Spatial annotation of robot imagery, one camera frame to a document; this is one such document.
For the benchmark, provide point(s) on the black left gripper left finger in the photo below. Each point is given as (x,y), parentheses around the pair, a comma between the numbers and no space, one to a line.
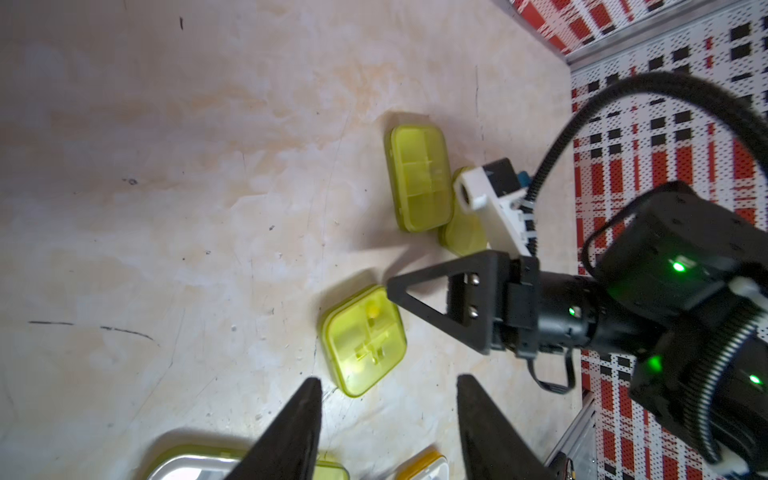
(289,446)

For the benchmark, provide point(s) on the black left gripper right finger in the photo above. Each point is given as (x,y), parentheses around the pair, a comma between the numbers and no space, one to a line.
(491,447)

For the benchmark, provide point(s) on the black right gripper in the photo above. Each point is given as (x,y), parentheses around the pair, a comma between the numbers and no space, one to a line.
(488,301)

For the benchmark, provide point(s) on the green pillbox white tray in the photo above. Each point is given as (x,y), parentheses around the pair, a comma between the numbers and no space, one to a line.
(420,177)

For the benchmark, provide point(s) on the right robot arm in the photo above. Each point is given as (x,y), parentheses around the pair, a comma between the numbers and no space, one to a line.
(683,290)

